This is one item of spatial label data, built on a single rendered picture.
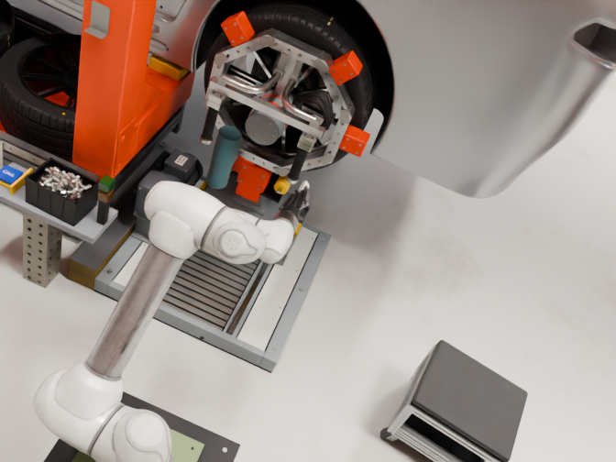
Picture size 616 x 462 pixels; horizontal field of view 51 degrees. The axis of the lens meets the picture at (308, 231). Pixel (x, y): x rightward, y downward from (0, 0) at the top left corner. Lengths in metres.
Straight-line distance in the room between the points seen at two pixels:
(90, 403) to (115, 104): 0.98
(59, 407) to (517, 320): 2.35
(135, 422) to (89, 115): 1.08
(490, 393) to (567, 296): 1.34
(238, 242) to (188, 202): 0.17
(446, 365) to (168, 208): 1.35
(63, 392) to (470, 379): 1.49
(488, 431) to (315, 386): 0.70
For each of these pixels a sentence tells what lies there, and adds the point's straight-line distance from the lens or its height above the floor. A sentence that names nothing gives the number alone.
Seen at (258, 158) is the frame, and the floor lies 0.61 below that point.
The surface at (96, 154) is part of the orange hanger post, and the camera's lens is 2.42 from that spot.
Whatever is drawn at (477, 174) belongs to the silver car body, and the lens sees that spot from 2.58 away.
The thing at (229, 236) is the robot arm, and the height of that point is 1.06.
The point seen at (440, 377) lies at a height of 0.34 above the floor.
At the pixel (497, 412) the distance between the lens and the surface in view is 2.58.
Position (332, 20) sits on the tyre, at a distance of 2.44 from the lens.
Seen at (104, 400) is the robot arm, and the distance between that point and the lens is 1.81.
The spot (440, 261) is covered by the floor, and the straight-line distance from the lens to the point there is 3.48.
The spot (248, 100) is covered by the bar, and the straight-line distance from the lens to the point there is 2.22.
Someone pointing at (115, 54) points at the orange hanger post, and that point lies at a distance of 2.16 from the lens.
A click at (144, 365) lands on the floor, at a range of 2.60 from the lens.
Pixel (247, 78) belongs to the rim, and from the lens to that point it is 2.54.
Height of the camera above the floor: 2.20
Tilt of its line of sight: 42 degrees down
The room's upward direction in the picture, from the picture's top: 24 degrees clockwise
